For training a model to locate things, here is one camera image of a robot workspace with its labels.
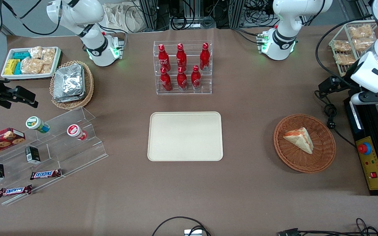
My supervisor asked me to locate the triangular sandwich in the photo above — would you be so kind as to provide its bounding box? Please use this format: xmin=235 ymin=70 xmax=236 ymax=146
xmin=283 ymin=127 xmax=314 ymax=155

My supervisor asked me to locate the white rectangular snack tray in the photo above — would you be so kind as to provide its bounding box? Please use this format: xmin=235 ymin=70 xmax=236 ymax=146
xmin=1 ymin=47 xmax=62 ymax=80

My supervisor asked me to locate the light oval wicker basket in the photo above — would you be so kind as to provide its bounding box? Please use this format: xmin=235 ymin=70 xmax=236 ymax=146
xmin=50 ymin=60 xmax=94 ymax=110

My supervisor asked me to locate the brown round wicker basket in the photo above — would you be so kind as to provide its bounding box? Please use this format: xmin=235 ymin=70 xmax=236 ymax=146
xmin=273 ymin=113 xmax=336 ymax=173

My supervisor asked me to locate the beige rectangular tray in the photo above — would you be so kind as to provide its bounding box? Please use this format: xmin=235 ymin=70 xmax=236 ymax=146
xmin=147 ymin=111 xmax=224 ymax=162

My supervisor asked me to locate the green lid yogurt cup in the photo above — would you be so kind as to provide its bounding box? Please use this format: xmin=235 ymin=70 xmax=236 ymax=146
xmin=26 ymin=116 xmax=50 ymax=134

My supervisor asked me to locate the bagged fried snack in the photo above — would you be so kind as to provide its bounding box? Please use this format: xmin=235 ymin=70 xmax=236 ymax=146
xmin=334 ymin=53 xmax=356 ymax=66
xmin=333 ymin=40 xmax=352 ymax=52
xmin=353 ymin=38 xmax=376 ymax=52
xmin=349 ymin=25 xmax=373 ymax=39

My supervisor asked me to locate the yellow snack pack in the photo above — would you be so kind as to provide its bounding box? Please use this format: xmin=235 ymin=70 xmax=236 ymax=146
xmin=4 ymin=59 xmax=20 ymax=75

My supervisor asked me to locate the silver foil pouch stack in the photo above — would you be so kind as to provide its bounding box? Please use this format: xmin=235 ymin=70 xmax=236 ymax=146
xmin=53 ymin=64 xmax=86 ymax=103

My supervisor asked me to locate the black machine with yellow panel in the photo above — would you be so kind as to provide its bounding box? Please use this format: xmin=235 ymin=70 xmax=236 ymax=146
xmin=343 ymin=97 xmax=378 ymax=196

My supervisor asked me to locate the red lid yogurt cup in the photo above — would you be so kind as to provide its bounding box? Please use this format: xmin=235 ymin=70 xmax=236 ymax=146
xmin=67 ymin=124 xmax=88 ymax=141

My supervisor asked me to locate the red emergency stop button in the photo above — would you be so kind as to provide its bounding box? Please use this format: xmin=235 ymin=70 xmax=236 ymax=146
xmin=358 ymin=142 xmax=372 ymax=156

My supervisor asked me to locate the clear acrylic stepped shelf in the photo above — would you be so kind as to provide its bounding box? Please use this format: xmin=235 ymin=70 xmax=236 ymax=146
xmin=0 ymin=107 xmax=109 ymax=206

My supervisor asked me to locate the brown Snickers bar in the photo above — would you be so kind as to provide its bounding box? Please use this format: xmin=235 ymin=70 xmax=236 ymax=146
xmin=30 ymin=169 xmax=62 ymax=180
xmin=0 ymin=185 xmax=32 ymax=198

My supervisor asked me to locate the clear acrylic bottle rack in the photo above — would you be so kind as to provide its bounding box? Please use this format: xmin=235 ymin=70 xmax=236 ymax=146
xmin=153 ymin=40 xmax=213 ymax=95

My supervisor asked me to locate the beige cloth bag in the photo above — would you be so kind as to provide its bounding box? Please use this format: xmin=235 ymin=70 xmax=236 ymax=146
xmin=102 ymin=3 xmax=145 ymax=33

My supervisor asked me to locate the red cola bottle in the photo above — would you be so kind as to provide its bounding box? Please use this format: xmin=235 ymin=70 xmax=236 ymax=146
xmin=191 ymin=65 xmax=202 ymax=90
xmin=160 ymin=67 xmax=173 ymax=92
xmin=177 ymin=67 xmax=188 ymax=91
xmin=176 ymin=43 xmax=187 ymax=70
xmin=199 ymin=43 xmax=210 ymax=71
xmin=158 ymin=44 xmax=171 ymax=71

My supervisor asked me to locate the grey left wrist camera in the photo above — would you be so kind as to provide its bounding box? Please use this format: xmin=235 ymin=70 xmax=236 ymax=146
xmin=351 ymin=93 xmax=371 ymax=106

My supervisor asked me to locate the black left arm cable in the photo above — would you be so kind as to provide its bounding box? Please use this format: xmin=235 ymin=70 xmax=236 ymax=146
xmin=315 ymin=14 xmax=378 ymax=89

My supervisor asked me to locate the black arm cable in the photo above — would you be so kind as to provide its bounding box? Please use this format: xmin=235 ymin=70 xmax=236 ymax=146
xmin=315 ymin=14 xmax=378 ymax=89
xmin=2 ymin=0 xmax=62 ymax=36

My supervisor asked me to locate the white wire rack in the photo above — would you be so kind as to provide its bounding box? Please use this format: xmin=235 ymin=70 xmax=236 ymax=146
xmin=328 ymin=20 xmax=378 ymax=78

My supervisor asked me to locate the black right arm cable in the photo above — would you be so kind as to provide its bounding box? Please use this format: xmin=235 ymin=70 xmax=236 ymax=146
xmin=2 ymin=0 xmax=62 ymax=36

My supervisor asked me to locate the aluminium frame post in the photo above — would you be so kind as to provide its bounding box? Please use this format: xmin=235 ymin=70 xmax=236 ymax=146
xmin=230 ymin=0 xmax=246 ymax=29
xmin=138 ymin=0 xmax=170 ymax=32

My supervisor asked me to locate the long black cable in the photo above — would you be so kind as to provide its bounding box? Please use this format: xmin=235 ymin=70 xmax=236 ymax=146
xmin=294 ymin=218 xmax=378 ymax=236

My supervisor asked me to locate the black background cable bundle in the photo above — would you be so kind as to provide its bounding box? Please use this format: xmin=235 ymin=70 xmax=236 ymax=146
xmin=169 ymin=0 xmax=232 ymax=30

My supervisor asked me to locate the black looped cable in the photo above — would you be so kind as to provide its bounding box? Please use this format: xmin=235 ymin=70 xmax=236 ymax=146
xmin=152 ymin=216 xmax=211 ymax=236

